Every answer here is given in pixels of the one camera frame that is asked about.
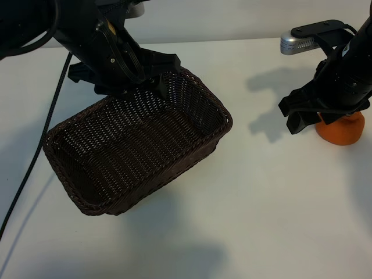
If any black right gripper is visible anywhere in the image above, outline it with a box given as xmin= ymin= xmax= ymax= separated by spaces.
xmin=278 ymin=46 xmax=372 ymax=135

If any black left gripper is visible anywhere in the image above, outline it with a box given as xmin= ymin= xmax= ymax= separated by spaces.
xmin=56 ymin=5 xmax=183 ymax=99

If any orange fruit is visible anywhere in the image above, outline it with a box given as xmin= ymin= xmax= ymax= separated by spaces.
xmin=316 ymin=110 xmax=366 ymax=146

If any dark brown woven basket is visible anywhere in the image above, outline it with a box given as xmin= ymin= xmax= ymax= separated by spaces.
xmin=42 ymin=68 xmax=234 ymax=216

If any thin black gripper cable bundle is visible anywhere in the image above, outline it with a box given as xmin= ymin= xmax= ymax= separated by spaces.
xmin=94 ymin=20 xmax=146 ymax=84

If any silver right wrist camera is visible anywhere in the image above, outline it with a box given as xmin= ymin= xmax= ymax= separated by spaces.
xmin=280 ymin=28 xmax=320 ymax=55

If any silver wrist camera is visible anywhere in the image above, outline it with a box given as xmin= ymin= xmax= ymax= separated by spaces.
xmin=280 ymin=28 xmax=320 ymax=55
xmin=124 ymin=0 xmax=145 ymax=18

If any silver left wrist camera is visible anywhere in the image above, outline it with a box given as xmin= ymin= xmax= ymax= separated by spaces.
xmin=124 ymin=0 xmax=145 ymax=18

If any black braided cable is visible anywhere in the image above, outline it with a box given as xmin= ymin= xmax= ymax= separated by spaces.
xmin=0 ymin=52 xmax=73 ymax=242

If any black right camera mount bracket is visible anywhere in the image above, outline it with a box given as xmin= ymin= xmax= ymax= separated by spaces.
xmin=291 ymin=19 xmax=357 ymax=59

